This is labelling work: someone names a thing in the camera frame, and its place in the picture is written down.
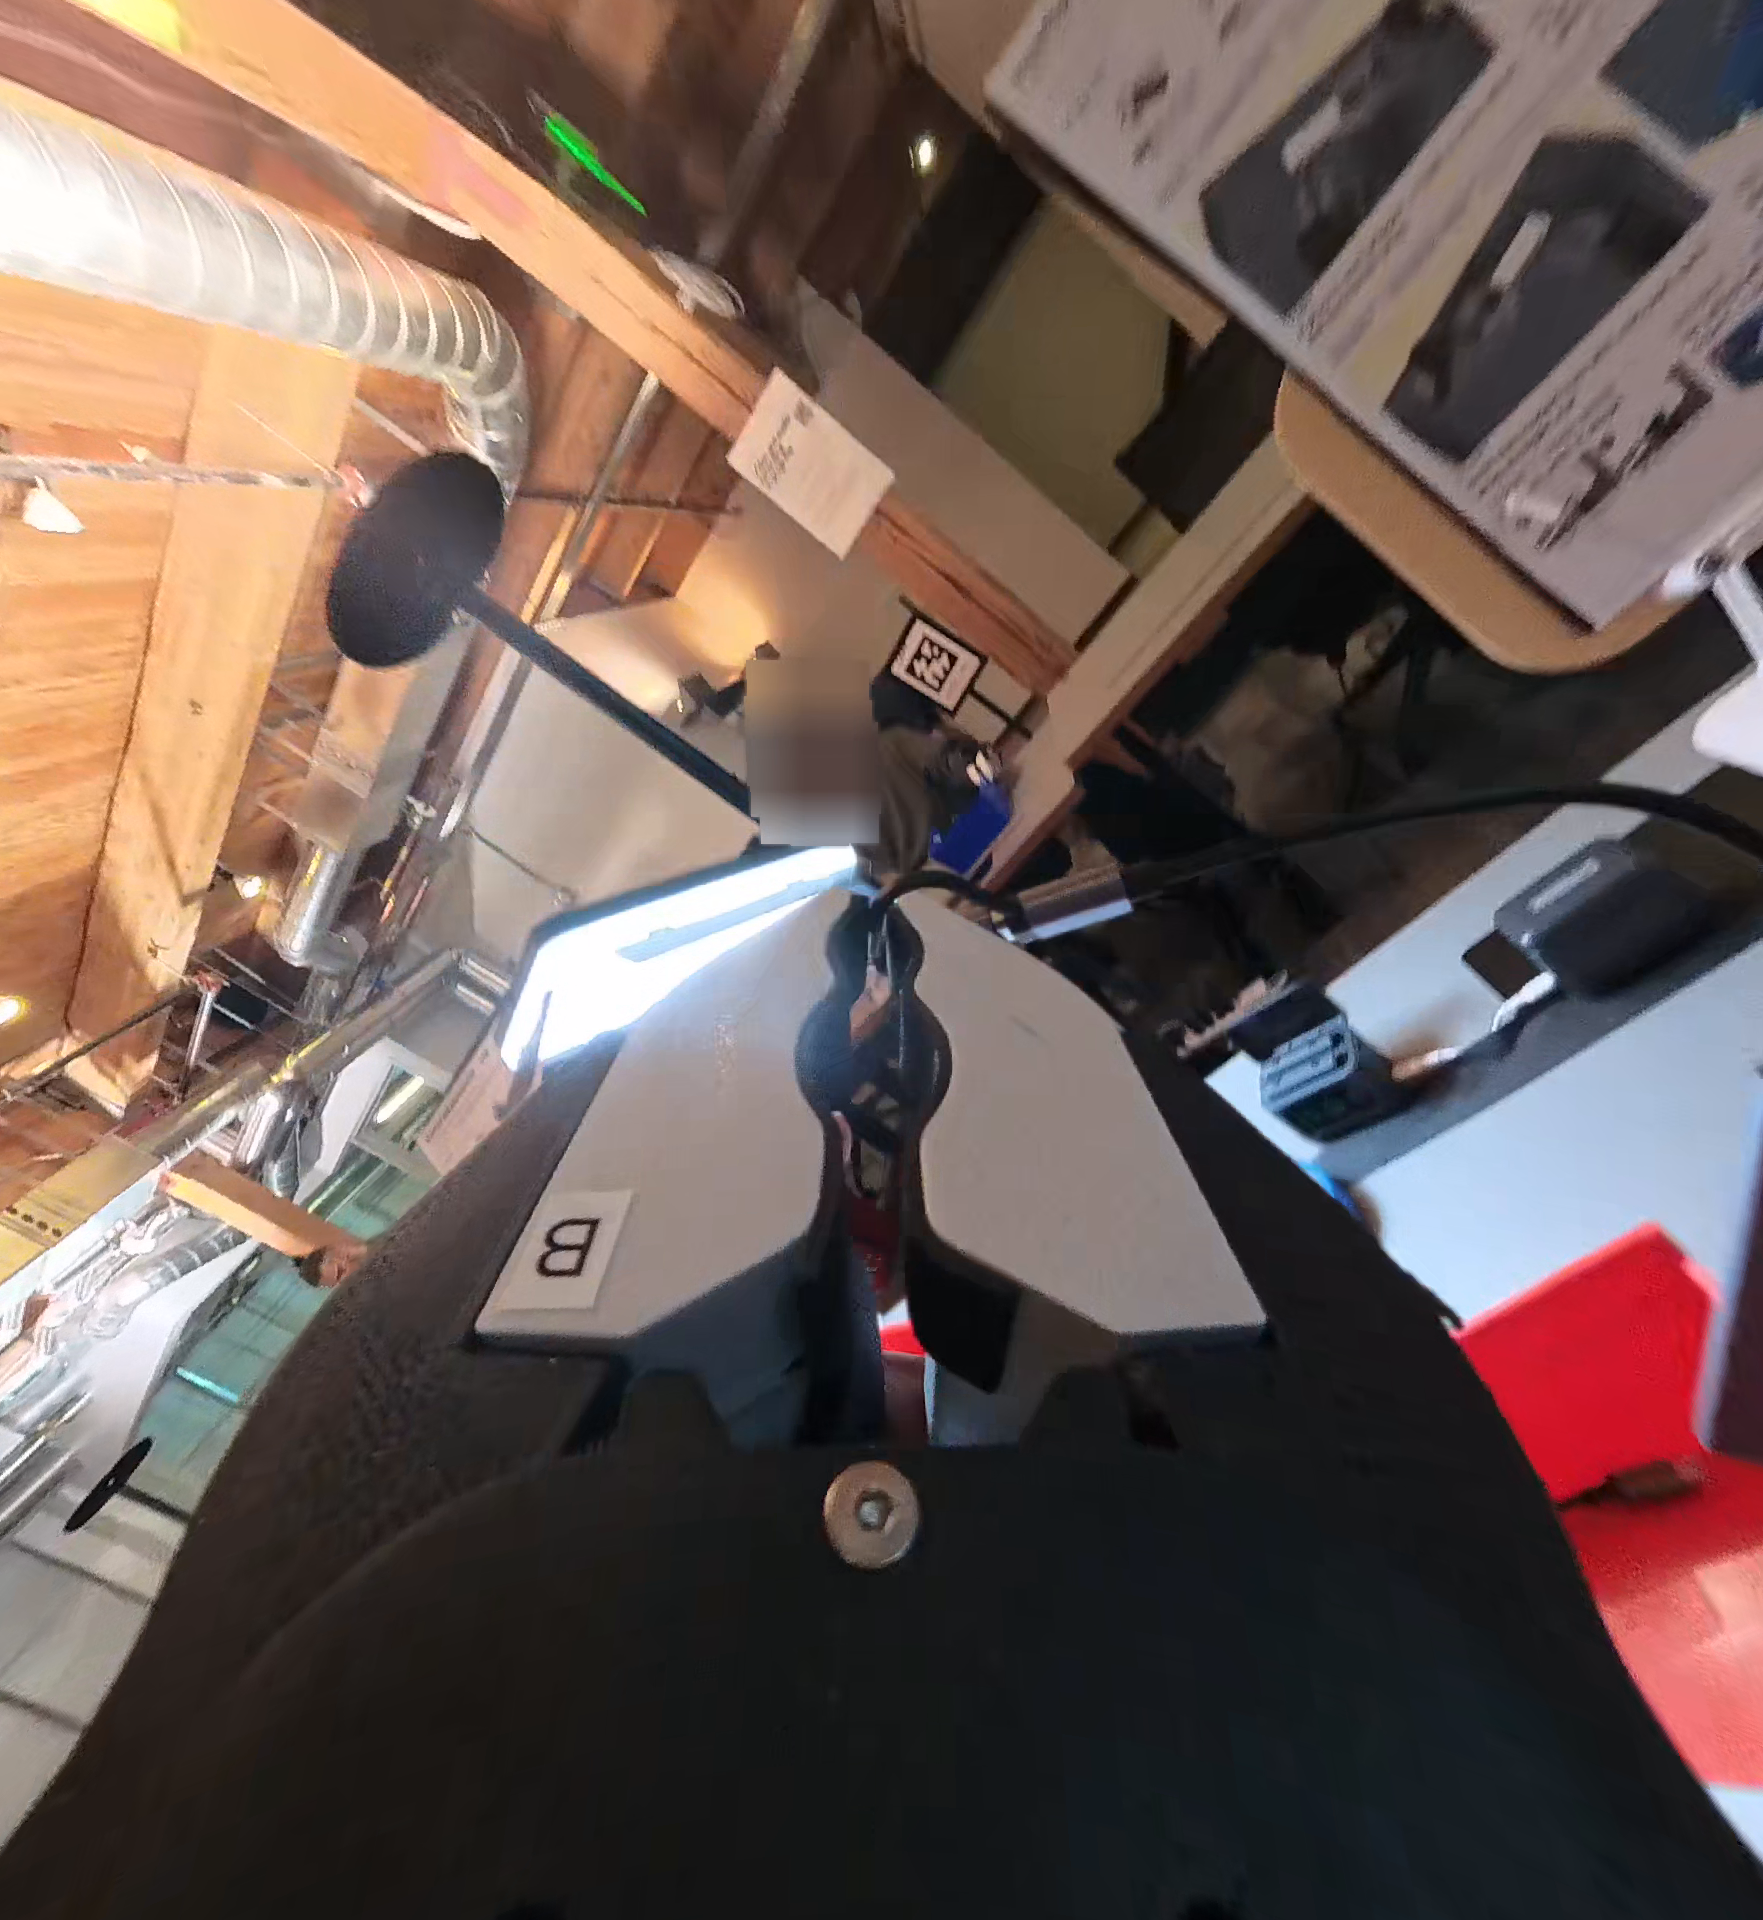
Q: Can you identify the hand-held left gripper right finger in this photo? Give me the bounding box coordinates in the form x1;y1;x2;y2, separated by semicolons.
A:
894;896;1270;1443

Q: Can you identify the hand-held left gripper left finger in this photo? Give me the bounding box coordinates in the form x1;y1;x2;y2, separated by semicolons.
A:
474;890;884;1450

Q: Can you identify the black cable with metal plugs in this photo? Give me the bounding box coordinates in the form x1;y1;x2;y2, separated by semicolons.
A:
821;787;1763;1352

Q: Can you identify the red plastic bin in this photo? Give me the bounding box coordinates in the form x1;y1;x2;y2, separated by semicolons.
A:
1454;1223;1763;1795

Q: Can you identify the led light panel on stand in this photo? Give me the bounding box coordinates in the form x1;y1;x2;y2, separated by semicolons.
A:
490;838;858;1080

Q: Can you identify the dark battery charger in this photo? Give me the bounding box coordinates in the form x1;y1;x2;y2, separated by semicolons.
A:
1204;976;1422;1143

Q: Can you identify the black and white marker tag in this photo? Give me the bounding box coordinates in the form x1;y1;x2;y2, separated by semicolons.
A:
888;612;988;709

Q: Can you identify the dark grey power box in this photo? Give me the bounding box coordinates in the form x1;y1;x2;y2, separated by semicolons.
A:
1467;836;1723;1004

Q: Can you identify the white paper sign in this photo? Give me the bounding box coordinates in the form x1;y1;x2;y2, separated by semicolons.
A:
728;368;894;561

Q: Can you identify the instruction poster on stand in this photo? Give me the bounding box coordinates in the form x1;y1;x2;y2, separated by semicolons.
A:
982;0;1763;811

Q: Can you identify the black stanchion post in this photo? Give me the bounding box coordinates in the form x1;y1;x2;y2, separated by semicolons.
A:
324;448;762;823
63;1437;186;1531

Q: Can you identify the silver ventilation duct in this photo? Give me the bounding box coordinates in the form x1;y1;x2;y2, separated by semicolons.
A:
0;59;530;498

